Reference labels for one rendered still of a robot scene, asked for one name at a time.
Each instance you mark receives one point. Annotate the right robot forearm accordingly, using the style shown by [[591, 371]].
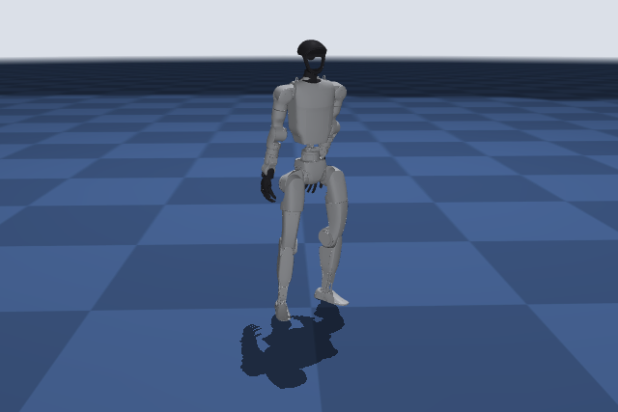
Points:
[[273, 148]]

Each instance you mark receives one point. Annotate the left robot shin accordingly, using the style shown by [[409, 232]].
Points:
[[329, 260]]

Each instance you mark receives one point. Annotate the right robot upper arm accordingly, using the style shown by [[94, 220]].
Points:
[[282, 95]]

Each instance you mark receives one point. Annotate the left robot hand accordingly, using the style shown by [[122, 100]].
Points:
[[315, 185]]

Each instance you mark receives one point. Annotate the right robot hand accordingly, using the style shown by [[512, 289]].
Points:
[[266, 185]]

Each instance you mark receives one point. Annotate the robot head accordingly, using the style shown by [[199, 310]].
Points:
[[309, 50]]

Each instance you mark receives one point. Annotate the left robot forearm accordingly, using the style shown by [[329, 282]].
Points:
[[326, 146]]

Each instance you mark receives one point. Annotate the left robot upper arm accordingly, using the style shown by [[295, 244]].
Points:
[[340, 94]]

